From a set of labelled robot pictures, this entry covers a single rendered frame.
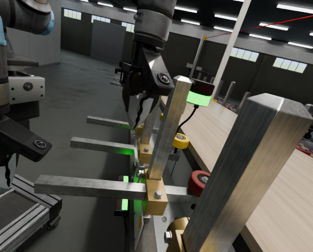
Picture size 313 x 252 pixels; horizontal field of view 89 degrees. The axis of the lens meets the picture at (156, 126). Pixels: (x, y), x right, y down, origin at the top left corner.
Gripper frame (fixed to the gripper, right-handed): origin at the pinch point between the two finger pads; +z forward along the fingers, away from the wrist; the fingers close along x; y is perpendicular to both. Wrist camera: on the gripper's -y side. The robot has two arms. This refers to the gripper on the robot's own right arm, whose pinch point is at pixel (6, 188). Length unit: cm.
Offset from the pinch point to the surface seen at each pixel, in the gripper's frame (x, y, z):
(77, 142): -23.6, -8.2, 0.3
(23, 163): -107, 57, 83
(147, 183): -0.6, -31.9, -4.7
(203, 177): -1.0, -47.1, -8.3
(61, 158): -121, 29, 82
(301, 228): 13, -67, -8
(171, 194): 1.4, -38.3, -3.6
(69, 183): 0.6, -13.1, -3.6
